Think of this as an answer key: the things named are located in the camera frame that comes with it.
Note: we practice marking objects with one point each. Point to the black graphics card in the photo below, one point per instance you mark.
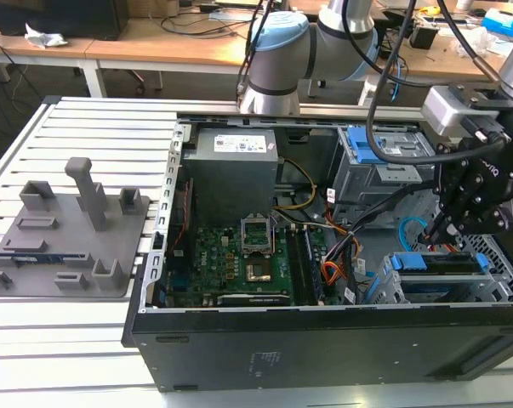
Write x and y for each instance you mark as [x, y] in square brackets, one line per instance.
[254, 299]

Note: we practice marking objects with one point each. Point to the black PC case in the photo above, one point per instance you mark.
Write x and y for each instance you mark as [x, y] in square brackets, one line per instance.
[324, 353]

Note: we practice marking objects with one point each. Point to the large black box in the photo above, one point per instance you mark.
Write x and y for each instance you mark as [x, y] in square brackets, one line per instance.
[60, 17]

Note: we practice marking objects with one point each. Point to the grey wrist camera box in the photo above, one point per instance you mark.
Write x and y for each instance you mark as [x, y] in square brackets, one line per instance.
[441, 108]

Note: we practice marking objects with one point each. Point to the black RAM slot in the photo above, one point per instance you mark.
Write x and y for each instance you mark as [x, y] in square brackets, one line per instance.
[298, 263]

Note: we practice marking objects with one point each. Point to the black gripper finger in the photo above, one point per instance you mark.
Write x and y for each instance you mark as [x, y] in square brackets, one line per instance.
[479, 212]
[449, 178]

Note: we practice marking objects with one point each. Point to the hard disk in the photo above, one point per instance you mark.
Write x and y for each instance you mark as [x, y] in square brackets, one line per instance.
[447, 261]

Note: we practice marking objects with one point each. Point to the blue green RAM stick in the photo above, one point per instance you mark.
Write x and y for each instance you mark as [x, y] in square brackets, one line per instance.
[39, 258]

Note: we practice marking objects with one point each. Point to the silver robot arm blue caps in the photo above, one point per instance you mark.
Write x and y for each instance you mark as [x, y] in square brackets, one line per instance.
[277, 64]

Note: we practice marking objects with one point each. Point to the small black box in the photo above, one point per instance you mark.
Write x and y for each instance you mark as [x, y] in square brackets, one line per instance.
[424, 37]

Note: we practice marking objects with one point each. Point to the CPU socket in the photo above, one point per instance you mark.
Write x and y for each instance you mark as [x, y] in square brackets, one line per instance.
[259, 273]

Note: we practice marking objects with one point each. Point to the wooden desk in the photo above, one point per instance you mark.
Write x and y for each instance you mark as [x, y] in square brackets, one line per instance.
[132, 49]
[447, 64]

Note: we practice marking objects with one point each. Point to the grey parts rack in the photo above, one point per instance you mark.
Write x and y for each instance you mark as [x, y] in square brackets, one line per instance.
[69, 255]

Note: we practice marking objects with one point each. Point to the grey metal drive cage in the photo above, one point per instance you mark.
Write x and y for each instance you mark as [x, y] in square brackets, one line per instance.
[358, 187]

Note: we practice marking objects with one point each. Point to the green motherboard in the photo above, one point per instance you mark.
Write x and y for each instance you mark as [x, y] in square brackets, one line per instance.
[213, 263]

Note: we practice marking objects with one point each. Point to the crumpled white paper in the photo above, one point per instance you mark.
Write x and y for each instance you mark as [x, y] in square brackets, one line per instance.
[43, 38]

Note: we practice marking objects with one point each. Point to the blue drive latch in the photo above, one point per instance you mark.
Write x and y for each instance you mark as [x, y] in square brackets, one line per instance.
[360, 146]

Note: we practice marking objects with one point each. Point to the white plastic bag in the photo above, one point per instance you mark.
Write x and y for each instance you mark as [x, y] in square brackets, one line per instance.
[481, 40]

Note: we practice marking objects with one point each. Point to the RAM stick in slot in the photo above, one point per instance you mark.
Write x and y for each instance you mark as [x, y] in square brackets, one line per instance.
[315, 268]

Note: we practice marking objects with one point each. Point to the grey power supply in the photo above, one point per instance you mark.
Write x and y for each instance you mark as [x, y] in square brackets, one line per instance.
[230, 178]

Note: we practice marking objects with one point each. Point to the blue tissue box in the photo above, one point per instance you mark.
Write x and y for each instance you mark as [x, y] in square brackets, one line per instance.
[498, 21]

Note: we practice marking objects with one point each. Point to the perforated metal disk bay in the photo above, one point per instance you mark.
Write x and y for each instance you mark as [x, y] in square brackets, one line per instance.
[388, 289]

